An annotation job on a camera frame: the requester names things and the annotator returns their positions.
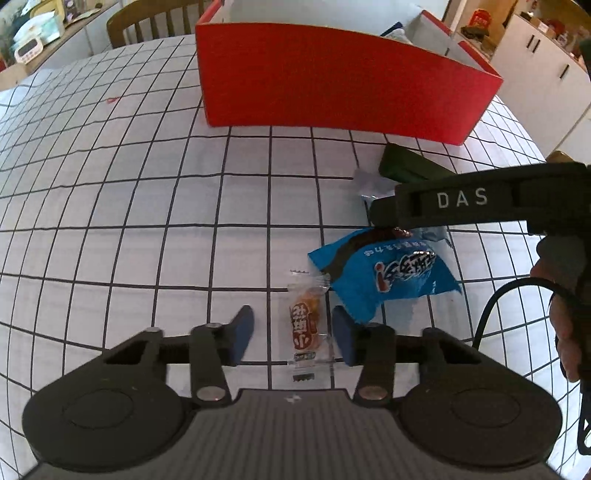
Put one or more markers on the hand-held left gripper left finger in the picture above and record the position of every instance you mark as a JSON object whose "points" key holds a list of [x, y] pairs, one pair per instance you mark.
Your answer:
{"points": [[242, 334]]}

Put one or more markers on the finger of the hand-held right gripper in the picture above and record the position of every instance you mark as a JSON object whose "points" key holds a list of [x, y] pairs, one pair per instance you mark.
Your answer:
{"points": [[384, 212]]}

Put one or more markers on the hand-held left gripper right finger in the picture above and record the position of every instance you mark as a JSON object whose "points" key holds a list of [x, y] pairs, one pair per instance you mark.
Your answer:
{"points": [[342, 334]]}

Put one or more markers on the brown foil candy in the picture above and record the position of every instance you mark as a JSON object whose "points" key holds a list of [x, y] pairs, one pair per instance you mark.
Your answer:
{"points": [[397, 232]]}

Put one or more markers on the small clear orange candy packet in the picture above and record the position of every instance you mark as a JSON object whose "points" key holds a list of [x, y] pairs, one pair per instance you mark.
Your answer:
{"points": [[307, 323]]}

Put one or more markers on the red cardboard box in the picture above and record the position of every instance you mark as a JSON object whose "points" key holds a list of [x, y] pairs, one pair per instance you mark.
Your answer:
{"points": [[323, 78]]}

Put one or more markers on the person's right hand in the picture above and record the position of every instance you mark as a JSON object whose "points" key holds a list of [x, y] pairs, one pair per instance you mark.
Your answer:
{"points": [[568, 332]]}

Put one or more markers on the light blue snack packet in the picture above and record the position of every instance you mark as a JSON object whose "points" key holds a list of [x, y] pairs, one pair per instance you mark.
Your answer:
{"points": [[374, 184]]}

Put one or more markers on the dark green snack packet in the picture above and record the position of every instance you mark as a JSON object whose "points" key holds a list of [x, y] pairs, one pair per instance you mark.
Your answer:
{"points": [[406, 161]]}

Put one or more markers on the blue snack bag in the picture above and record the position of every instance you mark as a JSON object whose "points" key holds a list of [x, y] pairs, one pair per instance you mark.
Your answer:
{"points": [[392, 277]]}

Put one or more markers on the wooden round-backed chair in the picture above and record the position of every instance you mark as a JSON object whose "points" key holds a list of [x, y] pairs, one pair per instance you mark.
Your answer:
{"points": [[559, 156]]}

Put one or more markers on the white cabinet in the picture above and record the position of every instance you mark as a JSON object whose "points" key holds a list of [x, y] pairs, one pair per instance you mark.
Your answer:
{"points": [[531, 78]]}

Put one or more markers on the group of small jars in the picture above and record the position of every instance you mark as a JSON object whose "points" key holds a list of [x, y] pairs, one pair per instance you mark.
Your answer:
{"points": [[554, 23]]}

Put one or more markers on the red package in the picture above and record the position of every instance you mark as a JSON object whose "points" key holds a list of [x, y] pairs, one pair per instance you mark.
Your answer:
{"points": [[480, 18]]}

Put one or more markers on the wooden shelf unit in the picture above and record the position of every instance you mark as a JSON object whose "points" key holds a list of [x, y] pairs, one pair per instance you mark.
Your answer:
{"points": [[452, 14]]}

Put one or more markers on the checked white tablecloth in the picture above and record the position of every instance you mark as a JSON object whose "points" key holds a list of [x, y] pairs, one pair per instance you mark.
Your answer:
{"points": [[115, 184]]}

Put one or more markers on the wooden slatted chair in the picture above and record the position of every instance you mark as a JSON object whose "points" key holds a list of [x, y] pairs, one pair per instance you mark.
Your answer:
{"points": [[152, 21]]}

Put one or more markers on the wooden sideboard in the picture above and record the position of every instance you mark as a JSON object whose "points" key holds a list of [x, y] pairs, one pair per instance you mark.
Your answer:
{"points": [[9, 76]]}

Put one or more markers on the white digital timer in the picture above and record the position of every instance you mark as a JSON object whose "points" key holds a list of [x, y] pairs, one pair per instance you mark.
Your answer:
{"points": [[27, 50]]}

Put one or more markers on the white kitchen appliance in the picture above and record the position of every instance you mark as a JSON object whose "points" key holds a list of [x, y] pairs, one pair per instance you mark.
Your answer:
{"points": [[39, 27]]}

